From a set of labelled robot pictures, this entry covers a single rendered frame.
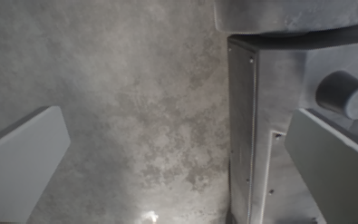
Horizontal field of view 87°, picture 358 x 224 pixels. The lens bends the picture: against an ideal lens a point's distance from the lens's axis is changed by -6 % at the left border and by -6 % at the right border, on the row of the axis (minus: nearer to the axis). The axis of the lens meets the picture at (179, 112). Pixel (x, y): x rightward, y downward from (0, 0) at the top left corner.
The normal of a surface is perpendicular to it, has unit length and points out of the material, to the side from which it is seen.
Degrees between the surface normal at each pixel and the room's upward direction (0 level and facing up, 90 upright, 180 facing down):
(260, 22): 43
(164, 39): 0
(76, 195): 0
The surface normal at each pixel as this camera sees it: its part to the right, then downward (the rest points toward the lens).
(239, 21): -0.80, 0.40
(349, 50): 0.11, 0.45
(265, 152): -0.62, 0.44
